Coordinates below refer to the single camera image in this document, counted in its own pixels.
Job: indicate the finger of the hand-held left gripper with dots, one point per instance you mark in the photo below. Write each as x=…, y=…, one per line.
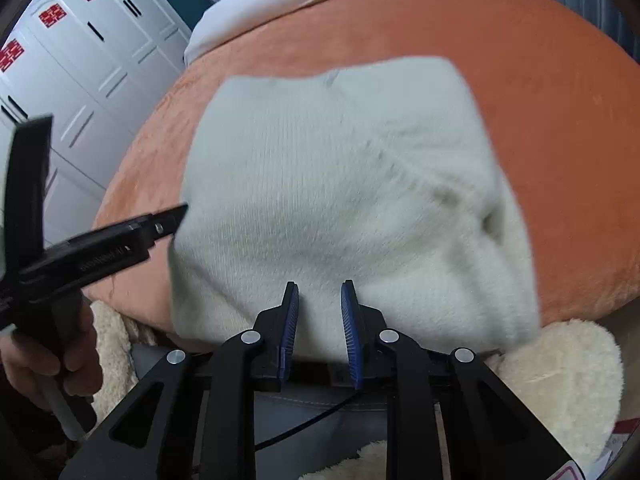
x=162, y=222

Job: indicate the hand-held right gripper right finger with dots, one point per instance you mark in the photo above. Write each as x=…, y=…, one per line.
x=350, y=340

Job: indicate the cream knit cardigan red buttons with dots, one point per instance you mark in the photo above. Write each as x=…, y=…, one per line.
x=325, y=185

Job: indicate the cream fluffy rug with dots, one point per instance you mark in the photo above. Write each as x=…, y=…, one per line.
x=550, y=385

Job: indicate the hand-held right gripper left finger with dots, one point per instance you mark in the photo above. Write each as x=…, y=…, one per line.
x=291, y=330

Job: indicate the person's left hand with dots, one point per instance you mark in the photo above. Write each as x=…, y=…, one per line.
x=30, y=365

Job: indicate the white panelled wardrobe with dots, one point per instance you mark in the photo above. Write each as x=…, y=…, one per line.
x=100, y=75

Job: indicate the orange plush blanket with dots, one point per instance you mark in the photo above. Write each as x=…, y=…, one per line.
x=550, y=110

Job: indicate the red and white paper item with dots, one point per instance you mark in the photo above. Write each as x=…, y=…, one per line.
x=620, y=432

